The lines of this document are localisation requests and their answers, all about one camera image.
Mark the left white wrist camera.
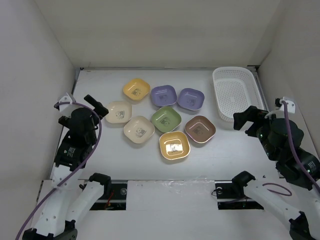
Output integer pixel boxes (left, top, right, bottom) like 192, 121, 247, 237
58, 93, 76, 118

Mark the brown panda plate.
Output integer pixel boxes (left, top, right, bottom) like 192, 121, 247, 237
184, 115, 217, 144

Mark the yellow panda plate back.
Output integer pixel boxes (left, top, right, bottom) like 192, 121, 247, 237
122, 78, 151, 102

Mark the purple plate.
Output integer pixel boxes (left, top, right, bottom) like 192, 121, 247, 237
177, 88, 205, 111
151, 85, 178, 108

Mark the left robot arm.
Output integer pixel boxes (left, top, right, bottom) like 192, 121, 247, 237
16, 94, 112, 240

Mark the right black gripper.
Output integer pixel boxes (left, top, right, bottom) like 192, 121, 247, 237
233, 104, 285, 160

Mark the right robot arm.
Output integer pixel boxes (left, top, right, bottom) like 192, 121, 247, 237
231, 104, 320, 240

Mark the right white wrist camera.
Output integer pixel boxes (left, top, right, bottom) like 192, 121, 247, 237
275, 96, 296, 114

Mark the cream panda plate front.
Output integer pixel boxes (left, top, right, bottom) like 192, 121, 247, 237
123, 116, 155, 144

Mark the yellow plate front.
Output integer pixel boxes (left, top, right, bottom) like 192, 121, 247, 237
159, 131, 191, 161

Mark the cream panda plate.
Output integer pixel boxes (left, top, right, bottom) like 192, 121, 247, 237
105, 101, 133, 124
123, 116, 155, 144

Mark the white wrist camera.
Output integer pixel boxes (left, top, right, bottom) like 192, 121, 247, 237
275, 96, 296, 114
58, 93, 76, 118

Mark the white perforated plastic bin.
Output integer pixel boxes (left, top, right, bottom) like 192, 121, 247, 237
212, 66, 265, 123

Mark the green panda plate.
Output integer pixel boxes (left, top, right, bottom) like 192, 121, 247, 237
151, 106, 182, 133

